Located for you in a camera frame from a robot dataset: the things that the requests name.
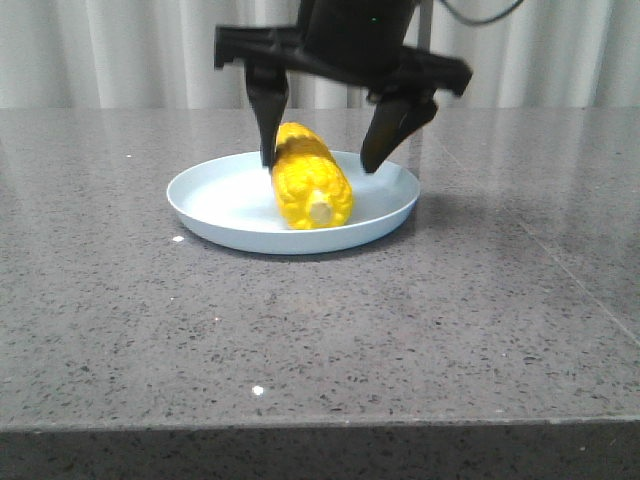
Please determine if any yellow toy corn cob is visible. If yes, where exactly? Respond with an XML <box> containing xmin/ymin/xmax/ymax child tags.
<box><xmin>271</xmin><ymin>122</ymin><xmax>354</xmax><ymax>230</ymax></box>

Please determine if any light blue plate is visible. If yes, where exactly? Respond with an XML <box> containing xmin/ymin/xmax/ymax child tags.
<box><xmin>166</xmin><ymin>151</ymin><xmax>420</xmax><ymax>255</ymax></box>

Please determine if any black cable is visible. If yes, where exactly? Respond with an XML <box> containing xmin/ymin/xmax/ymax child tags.
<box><xmin>439</xmin><ymin>0</ymin><xmax>524</xmax><ymax>25</ymax></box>

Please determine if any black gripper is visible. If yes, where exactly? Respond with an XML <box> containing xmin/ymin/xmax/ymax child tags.
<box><xmin>214</xmin><ymin>0</ymin><xmax>472</xmax><ymax>173</ymax></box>

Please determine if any white pleated curtain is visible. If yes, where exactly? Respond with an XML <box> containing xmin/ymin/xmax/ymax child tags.
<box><xmin>1</xmin><ymin>1</ymin><xmax>639</xmax><ymax>109</ymax></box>

